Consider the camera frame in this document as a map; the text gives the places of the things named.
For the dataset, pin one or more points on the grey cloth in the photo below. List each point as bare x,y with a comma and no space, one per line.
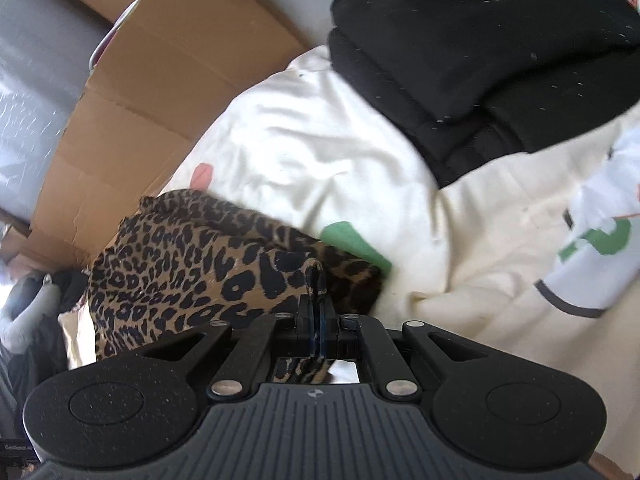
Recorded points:
20,320

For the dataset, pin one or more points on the leopard print garment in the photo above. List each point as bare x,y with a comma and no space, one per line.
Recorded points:
200,270

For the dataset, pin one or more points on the white green-print garment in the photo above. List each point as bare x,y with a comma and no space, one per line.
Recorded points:
600,260

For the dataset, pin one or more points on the dark cloth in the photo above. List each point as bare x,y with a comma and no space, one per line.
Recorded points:
40,365

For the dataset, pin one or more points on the black garment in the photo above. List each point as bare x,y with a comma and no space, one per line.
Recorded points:
475,50

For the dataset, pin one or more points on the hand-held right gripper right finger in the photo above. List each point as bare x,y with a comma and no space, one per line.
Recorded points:
325,335

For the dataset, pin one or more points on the white printed blanket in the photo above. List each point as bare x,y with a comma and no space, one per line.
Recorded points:
325,150

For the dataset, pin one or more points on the brown cardboard sheet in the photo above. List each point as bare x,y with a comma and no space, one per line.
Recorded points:
150,85

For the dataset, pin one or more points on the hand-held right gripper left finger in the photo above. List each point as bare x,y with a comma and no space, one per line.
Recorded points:
307,332

